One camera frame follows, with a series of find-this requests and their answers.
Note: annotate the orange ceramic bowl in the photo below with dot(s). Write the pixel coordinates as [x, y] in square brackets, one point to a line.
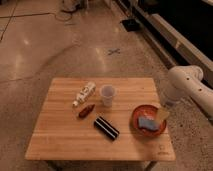
[150, 112]

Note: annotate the black striped box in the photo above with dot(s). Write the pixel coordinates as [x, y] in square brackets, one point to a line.
[106, 128]

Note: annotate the brown red pepper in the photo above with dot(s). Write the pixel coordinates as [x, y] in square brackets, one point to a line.
[87, 110]

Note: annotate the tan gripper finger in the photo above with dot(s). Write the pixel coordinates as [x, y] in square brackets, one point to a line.
[162, 114]

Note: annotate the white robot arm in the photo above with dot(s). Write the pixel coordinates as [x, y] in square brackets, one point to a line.
[187, 80]

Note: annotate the white bottle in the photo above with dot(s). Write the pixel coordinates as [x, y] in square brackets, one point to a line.
[84, 94]

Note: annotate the black floor mat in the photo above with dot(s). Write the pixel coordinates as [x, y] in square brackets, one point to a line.
[130, 25]

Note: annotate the blue sponge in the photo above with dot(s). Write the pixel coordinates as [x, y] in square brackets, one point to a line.
[147, 124]

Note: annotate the wooden table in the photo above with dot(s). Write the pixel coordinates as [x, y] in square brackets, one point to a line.
[60, 134]

